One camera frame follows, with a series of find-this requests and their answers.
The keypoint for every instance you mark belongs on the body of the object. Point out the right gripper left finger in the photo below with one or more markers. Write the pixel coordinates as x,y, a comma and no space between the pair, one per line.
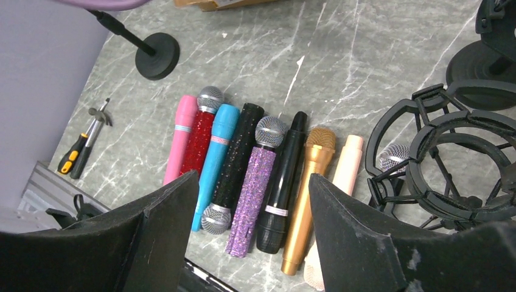
139,246

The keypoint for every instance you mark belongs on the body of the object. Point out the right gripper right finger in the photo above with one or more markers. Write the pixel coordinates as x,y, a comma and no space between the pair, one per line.
362,249

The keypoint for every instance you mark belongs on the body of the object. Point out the beige plastic microphone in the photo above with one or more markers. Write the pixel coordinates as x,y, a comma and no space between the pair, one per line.
344,178

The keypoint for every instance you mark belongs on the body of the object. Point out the plain black microphone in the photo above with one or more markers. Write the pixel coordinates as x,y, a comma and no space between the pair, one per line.
272,221

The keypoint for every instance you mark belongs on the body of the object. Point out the black silver-head microphone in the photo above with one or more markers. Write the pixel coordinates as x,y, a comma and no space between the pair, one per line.
393,155

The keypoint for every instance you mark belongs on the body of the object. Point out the gold microphone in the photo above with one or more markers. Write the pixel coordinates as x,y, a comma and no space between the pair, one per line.
319,150

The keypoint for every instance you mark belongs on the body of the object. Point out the black tripod shock-mount stand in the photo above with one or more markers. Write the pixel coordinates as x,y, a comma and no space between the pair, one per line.
423,178

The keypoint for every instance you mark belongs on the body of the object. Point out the black glitter microphone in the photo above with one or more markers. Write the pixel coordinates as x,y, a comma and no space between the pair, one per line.
217,217

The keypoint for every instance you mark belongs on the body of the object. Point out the purple glitter microphone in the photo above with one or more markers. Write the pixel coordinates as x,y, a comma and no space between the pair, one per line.
269,134

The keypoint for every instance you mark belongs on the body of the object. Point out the pink microphone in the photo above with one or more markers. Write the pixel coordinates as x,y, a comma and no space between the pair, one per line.
184,118

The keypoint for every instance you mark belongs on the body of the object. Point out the blue microphone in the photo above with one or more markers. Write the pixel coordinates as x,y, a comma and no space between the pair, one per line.
222,131

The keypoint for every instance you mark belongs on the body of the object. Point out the red glitter microphone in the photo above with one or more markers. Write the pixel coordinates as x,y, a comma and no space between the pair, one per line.
209,101

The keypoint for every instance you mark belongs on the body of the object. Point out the black clip round-base stand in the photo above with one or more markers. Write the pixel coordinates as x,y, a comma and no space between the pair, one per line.
156,56

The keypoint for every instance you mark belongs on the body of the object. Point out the black shock-mount round-base stand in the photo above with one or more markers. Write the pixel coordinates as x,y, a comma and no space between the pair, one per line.
483,72

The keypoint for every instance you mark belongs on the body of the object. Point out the yellow black screwdriver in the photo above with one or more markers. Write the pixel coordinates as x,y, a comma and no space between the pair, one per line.
68,160

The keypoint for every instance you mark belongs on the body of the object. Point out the aluminium rail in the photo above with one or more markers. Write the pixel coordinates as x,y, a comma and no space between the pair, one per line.
50,193

